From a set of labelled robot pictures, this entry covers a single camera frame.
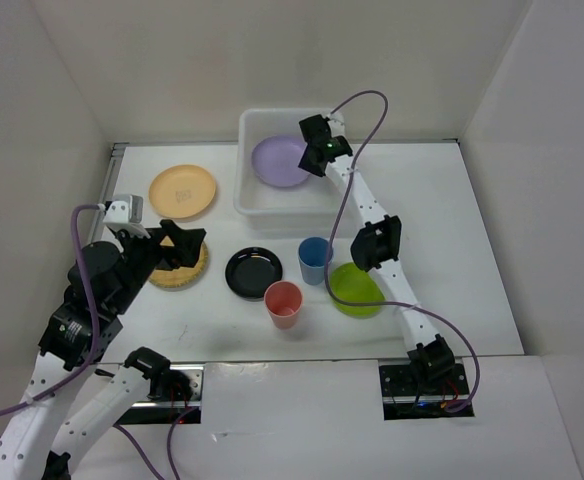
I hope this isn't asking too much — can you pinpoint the yellow woven pattern plate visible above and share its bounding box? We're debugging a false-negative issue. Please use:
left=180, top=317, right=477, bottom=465
left=149, top=242, right=209, bottom=291

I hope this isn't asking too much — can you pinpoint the pink plastic cup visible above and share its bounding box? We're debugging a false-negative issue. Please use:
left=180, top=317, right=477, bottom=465
left=264, top=281, right=303, bottom=330

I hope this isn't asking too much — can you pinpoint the purple cable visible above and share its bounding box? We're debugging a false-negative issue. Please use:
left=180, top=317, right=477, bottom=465
left=323, top=90, right=481, bottom=414
left=0, top=203, right=183, bottom=480

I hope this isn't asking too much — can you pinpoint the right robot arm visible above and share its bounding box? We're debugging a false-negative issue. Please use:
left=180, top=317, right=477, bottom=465
left=299, top=114, right=455, bottom=396

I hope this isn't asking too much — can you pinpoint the orange plastic plate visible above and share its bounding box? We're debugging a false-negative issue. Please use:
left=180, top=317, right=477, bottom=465
left=148, top=164, right=216, bottom=220

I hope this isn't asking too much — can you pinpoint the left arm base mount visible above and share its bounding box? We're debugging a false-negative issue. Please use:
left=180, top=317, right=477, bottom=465
left=118, top=364, right=204, bottom=426

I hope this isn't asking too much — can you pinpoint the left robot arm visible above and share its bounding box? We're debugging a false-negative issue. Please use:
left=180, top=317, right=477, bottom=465
left=0, top=220, right=206, bottom=479

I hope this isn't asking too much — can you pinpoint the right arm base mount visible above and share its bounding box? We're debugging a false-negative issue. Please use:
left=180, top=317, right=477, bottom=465
left=378, top=360, right=475, bottom=421

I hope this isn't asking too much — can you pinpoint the green plastic plate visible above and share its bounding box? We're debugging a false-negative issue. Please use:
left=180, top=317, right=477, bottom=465
left=329, top=262, right=385, bottom=318

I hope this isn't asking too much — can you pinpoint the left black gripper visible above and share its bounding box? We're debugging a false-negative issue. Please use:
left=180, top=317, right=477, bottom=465
left=111, top=217, right=207, bottom=313

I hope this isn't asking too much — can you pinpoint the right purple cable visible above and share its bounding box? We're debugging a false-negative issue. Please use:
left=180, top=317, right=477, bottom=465
left=323, top=90, right=481, bottom=414

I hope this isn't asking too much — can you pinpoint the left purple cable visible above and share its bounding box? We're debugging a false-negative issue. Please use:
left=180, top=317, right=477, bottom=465
left=0, top=203, right=183, bottom=480

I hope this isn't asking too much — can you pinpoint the purple plastic plate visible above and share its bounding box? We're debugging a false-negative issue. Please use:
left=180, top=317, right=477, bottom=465
left=251, top=135, right=309, bottom=188

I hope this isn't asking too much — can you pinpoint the white plastic bin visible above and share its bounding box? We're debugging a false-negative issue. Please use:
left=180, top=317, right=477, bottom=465
left=233, top=107, right=345, bottom=229

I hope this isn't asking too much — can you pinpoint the blue plastic cup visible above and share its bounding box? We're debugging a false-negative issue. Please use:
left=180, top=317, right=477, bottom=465
left=297, top=237, right=333, bottom=286

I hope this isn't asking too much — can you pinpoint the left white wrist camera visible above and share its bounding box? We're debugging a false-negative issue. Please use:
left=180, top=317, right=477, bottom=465
left=103, top=194, right=143, bottom=224

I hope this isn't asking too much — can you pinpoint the black plate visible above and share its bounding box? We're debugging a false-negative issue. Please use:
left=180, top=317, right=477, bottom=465
left=225, top=246, right=283, bottom=300

